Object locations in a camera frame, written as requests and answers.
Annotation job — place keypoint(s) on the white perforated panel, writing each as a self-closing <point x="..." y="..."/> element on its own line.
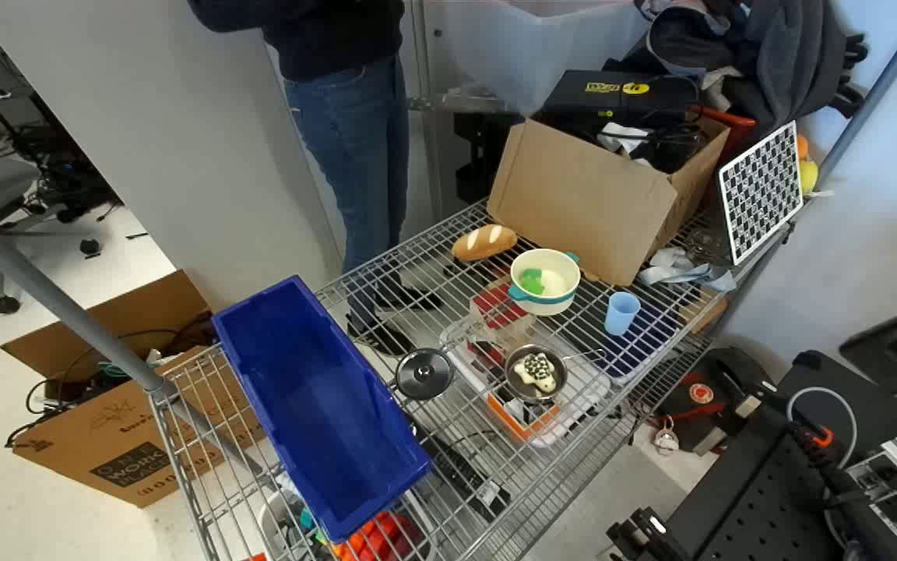
<point x="762" y="192"/>

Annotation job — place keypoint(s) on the yellow round object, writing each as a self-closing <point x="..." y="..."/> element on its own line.
<point x="807" y="176"/>

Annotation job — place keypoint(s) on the blue plastic bin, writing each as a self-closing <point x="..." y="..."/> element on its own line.
<point x="325" y="407"/>

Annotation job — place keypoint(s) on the person in blue jeans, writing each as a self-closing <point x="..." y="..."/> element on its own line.
<point x="351" y="135"/>

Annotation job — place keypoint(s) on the small black pot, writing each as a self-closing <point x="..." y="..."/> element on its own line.
<point x="535" y="372"/>

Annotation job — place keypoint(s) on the black box yellow logo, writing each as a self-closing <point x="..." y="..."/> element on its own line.
<point x="614" y="95"/>

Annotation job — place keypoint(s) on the large brown cardboard box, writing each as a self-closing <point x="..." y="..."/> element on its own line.
<point x="115" y="416"/>

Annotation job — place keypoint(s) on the dark grey jacket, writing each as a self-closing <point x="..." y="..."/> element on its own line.
<point x="771" y="51"/>

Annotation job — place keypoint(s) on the black pot lid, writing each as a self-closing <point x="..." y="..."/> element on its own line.
<point x="426" y="372"/>

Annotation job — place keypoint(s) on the translucent storage tub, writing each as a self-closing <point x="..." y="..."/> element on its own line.
<point x="528" y="47"/>

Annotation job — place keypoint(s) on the black optical breadboard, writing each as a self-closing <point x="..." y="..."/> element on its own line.
<point x="771" y="500"/>

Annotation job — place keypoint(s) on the light blue plastic cup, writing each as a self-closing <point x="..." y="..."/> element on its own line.
<point x="622" y="313"/>

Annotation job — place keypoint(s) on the orange red plastic items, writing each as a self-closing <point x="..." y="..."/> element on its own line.
<point x="381" y="541"/>

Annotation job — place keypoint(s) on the open cardboard box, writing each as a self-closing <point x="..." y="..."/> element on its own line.
<point x="584" y="204"/>

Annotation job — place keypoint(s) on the black device orange knob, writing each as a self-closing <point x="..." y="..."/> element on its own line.
<point x="699" y="395"/>

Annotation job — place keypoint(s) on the white bowl teal rim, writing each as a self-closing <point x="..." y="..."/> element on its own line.
<point x="559" y="291"/>

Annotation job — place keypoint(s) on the crumpled clear plastic wrap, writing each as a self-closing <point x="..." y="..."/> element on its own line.
<point x="684" y="269"/>

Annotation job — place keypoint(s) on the red item under shelf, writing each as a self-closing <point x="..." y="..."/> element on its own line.
<point x="496" y="307"/>

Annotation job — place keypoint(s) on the black office chair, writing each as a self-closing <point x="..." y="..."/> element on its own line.
<point x="23" y="158"/>

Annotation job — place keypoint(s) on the toy bread loaf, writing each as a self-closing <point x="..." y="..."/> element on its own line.
<point x="485" y="240"/>

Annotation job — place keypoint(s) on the green toy in bowl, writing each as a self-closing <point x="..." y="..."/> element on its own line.
<point x="532" y="277"/>

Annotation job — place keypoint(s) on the clear plastic container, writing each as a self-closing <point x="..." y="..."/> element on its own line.
<point x="573" y="400"/>

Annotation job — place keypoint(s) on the grey metal pole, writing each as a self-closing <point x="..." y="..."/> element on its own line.
<point x="53" y="299"/>

